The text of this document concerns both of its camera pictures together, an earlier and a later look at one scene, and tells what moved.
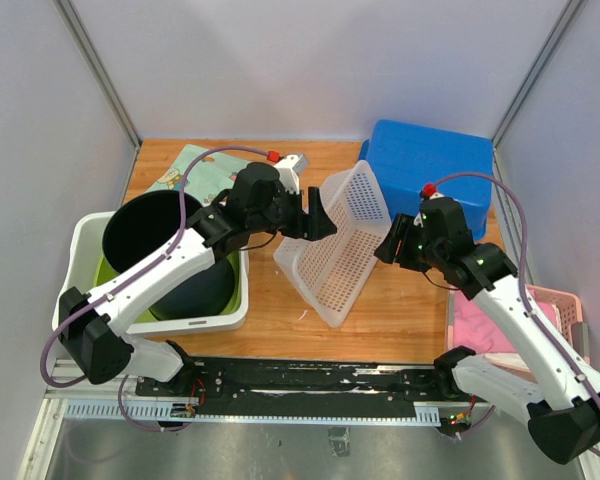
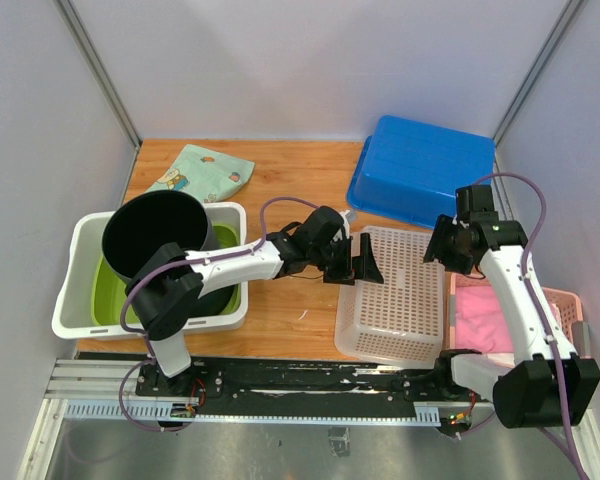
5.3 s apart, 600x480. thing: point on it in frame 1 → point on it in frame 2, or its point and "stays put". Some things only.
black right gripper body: [418, 252] → [460, 260]
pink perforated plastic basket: [573, 329] stays put
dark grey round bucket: [141, 220] stays put
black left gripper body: [287, 215] → [338, 261]
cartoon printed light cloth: [207, 179] stays put
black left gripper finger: [319, 223] → [365, 266]
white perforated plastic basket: [328, 272] → [399, 323]
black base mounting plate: [271, 379] stays put
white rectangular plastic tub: [78, 266] stays put
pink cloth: [472, 328] stays put
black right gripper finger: [390, 249] → [441, 243]
